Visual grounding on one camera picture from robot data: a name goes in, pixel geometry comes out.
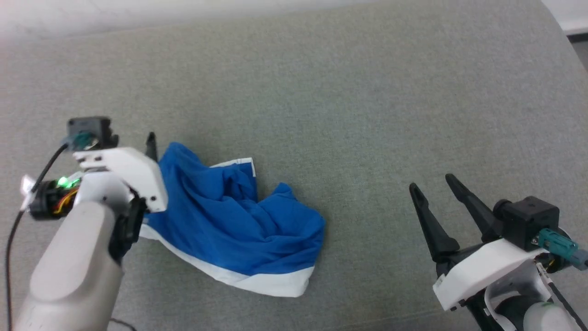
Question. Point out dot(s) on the blue shorts with white trim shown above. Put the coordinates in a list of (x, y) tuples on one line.
[(229, 220)]

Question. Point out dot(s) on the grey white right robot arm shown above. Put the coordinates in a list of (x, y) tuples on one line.
[(528, 312)]

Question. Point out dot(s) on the grey fabric sofa seat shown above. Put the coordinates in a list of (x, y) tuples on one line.
[(367, 115)]

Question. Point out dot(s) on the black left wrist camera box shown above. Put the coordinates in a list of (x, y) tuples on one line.
[(94, 126)]

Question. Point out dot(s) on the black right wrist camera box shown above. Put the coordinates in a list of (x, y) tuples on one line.
[(528, 220)]

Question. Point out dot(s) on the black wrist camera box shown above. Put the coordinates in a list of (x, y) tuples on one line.
[(528, 220), (94, 126)]

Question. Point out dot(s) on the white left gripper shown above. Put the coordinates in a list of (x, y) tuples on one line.
[(133, 170)]

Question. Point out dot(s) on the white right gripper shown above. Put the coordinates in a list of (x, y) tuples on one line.
[(482, 271)]

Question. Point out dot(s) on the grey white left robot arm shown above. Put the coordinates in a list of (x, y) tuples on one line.
[(69, 271)]

